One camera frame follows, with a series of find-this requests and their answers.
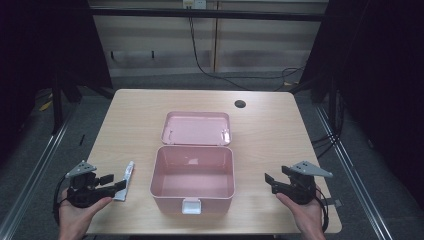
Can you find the metal floor rail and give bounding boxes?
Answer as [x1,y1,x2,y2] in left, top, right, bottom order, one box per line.
[314,104,398,240]
[0,109,78,240]

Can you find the person's right hand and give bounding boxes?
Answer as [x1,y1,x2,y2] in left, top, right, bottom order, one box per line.
[275,193,327,240]

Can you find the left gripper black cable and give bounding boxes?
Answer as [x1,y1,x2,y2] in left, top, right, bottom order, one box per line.
[52,175,70,225]

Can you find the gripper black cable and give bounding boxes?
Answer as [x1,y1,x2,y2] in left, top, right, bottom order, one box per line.
[313,186,331,233]
[52,175,70,225]

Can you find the person's left hand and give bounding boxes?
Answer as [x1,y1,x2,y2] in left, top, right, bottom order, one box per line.
[58,196,114,240]

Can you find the white wall outlet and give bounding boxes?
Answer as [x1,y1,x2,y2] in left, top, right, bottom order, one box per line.
[182,0,208,10]

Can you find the black wall cable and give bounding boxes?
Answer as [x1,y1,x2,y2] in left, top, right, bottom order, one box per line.
[188,16,306,92]

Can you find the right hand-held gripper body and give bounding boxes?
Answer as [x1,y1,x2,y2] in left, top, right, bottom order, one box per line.
[271,160,334,206]

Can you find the black curtain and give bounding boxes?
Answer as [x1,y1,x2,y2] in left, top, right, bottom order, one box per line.
[299,0,424,209]
[0,0,113,164]

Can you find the black floor cables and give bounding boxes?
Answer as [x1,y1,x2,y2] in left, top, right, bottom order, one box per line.
[311,89,345,160]

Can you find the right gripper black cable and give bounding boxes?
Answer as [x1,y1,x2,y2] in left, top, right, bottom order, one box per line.
[313,186,331,233]

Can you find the black horizontal bar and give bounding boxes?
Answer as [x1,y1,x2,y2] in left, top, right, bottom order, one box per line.
[89,8,329,23]

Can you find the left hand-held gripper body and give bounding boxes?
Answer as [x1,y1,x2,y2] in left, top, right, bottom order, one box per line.
[64,160,116,209]

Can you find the black stand post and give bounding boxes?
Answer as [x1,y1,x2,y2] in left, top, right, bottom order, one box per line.
[51,71,65,135]

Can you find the pink plastic box with lid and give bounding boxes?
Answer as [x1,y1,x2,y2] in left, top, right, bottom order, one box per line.
[149,110,236,215]

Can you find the grey tape strip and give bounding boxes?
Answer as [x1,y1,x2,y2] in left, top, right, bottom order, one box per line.
[324,197,344,208]

